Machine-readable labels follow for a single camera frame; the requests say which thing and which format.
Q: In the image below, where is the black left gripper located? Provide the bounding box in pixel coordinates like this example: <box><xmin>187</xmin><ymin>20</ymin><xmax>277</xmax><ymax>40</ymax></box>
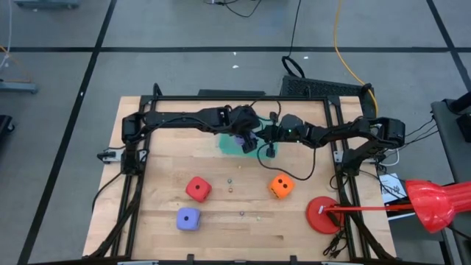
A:
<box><xmin>230</xmin><ymin>105</ymin><xmax>263</xmax><ymax>155</ymax></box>

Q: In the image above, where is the black looped floor cable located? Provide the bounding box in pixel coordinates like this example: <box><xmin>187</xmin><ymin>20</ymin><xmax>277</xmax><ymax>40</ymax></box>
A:
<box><xmin>211</xmin><ymin>0</ymin><xmax>263</xmax><ymax>18</ymax></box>

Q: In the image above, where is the grey side cart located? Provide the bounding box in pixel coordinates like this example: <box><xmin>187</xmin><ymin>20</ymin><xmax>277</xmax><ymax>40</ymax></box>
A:
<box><xmin>430</xmin><ymin>99</ymin><xmax>471</xmax><ymax>265</ymax></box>

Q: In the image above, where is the red desk lamp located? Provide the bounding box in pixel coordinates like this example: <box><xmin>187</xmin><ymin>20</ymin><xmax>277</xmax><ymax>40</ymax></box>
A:
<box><xmin>305</xmin><ymin>179</ymin><xmax>471</xmax><ymax>236</ymax></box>

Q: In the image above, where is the black device on cart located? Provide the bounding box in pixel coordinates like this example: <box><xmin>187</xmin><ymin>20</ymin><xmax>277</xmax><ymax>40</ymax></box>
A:
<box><xmin>447</xmin><ymin>91</ymin><xmax>471</xmax><ymax>144</ymax></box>

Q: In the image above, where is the black aluminium table frame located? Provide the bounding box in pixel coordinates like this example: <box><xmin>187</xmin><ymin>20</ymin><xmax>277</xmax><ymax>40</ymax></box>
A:
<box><xmin>83</xmin><ymin>82</ymin><xmax>397</xmax><ymax>261</ymax></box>

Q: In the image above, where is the teal translucent plastic bin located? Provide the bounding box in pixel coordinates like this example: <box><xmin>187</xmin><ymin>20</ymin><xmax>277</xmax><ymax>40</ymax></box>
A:
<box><xmin>219</xmin><ymin>113</ymin><xmax>280</xmax><ymax>160</ymax></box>

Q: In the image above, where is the white paper booklet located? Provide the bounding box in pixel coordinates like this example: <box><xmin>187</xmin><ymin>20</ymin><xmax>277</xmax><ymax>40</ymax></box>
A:
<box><xmin>378</xmin><ymin>172</ymin><xmax>410</xmax><ymax>205</ymax></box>

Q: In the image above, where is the orange foam die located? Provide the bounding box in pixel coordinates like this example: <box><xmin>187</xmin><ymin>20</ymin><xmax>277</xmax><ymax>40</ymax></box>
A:
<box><xmin>269</xmin><ymin>172</ymin><xmax>295</xmax><ymax>201</ymax></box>

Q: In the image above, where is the black power cable plug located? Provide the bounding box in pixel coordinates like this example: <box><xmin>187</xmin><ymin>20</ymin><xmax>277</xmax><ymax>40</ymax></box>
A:
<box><xmin>322</xmin><ymin>230</ymin><xmax>347</xmax><ymax>258</ymax></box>

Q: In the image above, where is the purple foam die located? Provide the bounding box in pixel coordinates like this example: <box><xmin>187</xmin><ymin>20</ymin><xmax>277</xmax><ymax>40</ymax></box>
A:
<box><xmin>234</xmin><ymin>132</ymin><xmax>255</xmax><ymax>146</ymax></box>
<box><xmin>176</xmin><ymin>207</ymin><xmax>202</xmax><ymax>232</ymax></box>

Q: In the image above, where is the yellow floor cable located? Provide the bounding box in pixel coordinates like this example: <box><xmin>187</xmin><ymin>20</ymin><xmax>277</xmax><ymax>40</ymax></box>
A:
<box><xmin>333</xmin><ymin>0</ymin><xmax>379</xmax><ymax>122</ymax></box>

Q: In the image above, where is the white cable bundle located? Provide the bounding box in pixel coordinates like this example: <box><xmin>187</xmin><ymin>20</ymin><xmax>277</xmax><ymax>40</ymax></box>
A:
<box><xmin>369</xmin><ymin>123</ymin><xmax>401</xmax><ymax>167</ymax></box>

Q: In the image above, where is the grey platform base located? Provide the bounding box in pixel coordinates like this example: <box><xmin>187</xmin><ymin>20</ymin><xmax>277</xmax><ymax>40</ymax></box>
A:
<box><xmin>0</xmin><ymin>80</ymin><xmax>40</xmax><ymax>95</ymax></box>
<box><xmin>14</xmin><ymin>0</ymin><xmax>80</xmax><ymax>10</ymax></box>

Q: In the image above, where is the black arm base cable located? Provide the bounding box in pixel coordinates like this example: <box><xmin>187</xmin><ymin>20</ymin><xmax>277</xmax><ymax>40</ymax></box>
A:
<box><xmin>91</xmin><ymin>169</ymin><xmax>128</xmax><ymax>213</ymax></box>

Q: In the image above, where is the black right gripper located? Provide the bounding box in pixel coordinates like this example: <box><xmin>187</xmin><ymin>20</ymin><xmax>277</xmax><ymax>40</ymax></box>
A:
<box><xmin>261</xmin><ymin>112</ymin><xmax>284</xmax><ymax>158</ymax></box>

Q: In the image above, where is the red foam die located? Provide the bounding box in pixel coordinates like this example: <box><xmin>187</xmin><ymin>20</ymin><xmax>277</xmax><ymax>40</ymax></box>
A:
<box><xmin>185</xmin><ymin>176</ymin><xmax>213</xmax><ymax>203</ymax></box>

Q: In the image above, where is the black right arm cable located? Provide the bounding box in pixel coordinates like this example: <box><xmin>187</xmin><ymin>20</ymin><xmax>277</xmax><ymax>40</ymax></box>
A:
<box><xmin>256</xmin><ymin>141</ymin><xmax>318</xmax><ymax>182</ymax></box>

